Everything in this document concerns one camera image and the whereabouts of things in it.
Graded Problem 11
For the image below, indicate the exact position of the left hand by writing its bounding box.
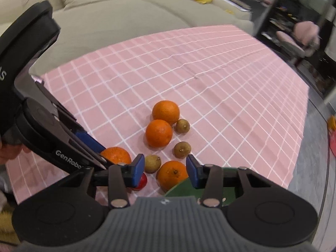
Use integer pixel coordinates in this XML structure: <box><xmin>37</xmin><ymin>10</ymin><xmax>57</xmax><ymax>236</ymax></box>
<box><xmin>0</xmin><ymin>142</ymin><xmax>31</xmax><ymax>165</ymax></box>

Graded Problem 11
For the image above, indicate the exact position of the red cherry tomato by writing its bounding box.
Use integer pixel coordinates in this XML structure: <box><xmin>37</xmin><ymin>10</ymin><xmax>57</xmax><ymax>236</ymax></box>
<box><xmin>132</xmin><ymin>173</ymin><xmax>147</xmax><ymax>191</ymax></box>

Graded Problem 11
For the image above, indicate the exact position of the green bowl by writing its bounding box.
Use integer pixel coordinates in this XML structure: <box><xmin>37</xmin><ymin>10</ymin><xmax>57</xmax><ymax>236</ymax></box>
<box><xmin>166</xmin><ymin>168</ymin><xmax>238</xmax><ymax>209</ymax></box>

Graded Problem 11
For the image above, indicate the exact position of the pale longan near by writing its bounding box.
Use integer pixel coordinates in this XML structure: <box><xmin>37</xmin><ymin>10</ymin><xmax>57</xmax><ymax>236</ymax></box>
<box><xmin>144</xmin><ymin>155</ymin><xmax>161</xmax><ymax>173</ymax></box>

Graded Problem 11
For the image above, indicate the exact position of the brown longan middle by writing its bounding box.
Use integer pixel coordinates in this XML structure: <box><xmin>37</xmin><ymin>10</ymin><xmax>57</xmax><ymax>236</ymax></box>
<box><xmin>173</xmin><ymin>142</ymin><xmax>191</xmax><ymax>159</ymax></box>

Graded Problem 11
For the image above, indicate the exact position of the brown longan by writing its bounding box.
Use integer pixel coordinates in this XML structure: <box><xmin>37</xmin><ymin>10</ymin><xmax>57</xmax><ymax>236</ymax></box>
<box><xmin>175</xmin><ymin>119</ymin><xmax>190</xmax><ymax>134</ymax></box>
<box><xmin>173</xmin><ymin>142</ymin><xmax>191</xmax><ymax>159</ymax></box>

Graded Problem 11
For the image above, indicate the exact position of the brown longan far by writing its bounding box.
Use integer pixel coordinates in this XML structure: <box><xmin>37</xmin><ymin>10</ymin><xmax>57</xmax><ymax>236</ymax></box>
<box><xmin>175</xmin><ymin>119</ymin><xmax>190</xmax><ymax>134</ymax></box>

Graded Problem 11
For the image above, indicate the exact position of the beige sofa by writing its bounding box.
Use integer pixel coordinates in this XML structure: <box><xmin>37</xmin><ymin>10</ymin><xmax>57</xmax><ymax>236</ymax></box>
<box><xmin>1</xmin><ymin>0</ymin><xmax>254</xmax><ymax>76</ymax></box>

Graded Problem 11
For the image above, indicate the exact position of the pink chair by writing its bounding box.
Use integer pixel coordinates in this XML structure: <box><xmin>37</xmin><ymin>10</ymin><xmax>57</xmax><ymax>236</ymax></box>
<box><xmin>276</xmin><ymin>21</ymin><xmax>320</xmax><ymax>58</ymax></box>

